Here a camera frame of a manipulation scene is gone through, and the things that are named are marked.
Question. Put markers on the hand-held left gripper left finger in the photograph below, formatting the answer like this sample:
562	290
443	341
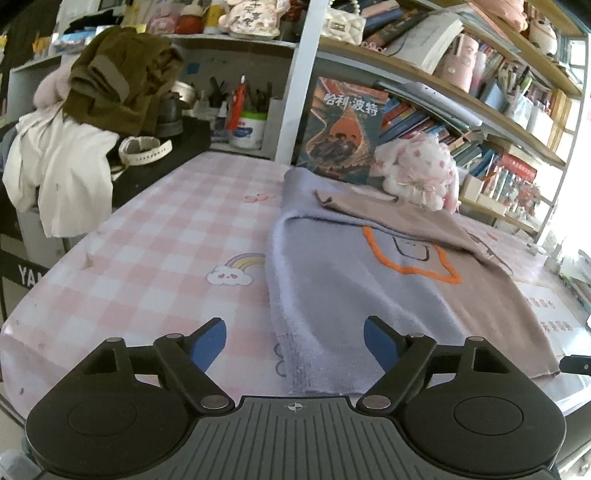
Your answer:
210	344

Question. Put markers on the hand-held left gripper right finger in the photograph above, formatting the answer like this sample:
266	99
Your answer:
381	344

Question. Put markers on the purple and beige sweater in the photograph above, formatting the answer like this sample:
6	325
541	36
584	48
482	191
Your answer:
332	286

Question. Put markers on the white paper sheet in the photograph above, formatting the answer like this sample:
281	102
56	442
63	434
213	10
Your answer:
549	307

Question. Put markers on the red boxed book set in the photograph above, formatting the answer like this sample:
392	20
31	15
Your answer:
515	175

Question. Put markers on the pink spotted plush toy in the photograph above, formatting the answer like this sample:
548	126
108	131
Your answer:
420	161

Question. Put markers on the white wrist watch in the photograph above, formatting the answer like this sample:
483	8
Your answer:
152	154

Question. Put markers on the white storage box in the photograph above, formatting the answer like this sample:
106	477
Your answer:
540	124

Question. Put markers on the black digital piano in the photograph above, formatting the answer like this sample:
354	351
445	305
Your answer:
184	138

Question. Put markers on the white jar with green lid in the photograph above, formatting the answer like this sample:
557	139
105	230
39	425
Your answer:
247	131

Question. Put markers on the dark illustrated book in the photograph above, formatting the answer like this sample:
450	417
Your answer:
341	129

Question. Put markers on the white garment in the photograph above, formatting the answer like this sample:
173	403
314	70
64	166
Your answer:
64	175

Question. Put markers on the row of colourful books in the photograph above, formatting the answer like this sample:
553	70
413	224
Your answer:
411	120

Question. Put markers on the dark round pot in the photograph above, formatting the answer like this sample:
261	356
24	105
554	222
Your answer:
168	115

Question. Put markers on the red hanging tassel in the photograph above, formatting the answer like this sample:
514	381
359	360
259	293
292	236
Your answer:
240	104

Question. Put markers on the pen holder with pens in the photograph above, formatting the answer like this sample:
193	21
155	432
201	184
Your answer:
258	104

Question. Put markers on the round metal tin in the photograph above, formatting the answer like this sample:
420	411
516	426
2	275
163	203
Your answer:
184	92

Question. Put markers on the grey tablet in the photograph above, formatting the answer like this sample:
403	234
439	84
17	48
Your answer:
429	92

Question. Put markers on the white shelf unit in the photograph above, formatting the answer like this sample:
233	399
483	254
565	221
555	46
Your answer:
300	83

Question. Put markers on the olive green jacket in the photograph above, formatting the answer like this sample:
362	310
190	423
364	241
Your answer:
120	78

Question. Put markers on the pink cup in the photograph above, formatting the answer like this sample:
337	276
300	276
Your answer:
457	64

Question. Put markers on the pink fluffy cloth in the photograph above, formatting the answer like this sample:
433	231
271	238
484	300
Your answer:
51	85

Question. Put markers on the pile of leaning books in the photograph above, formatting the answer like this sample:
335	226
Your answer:
406	27

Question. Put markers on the white quilted handbag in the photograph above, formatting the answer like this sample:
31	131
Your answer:
344	27

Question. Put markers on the paper bunny decoration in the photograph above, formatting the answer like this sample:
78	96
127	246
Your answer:
249	23

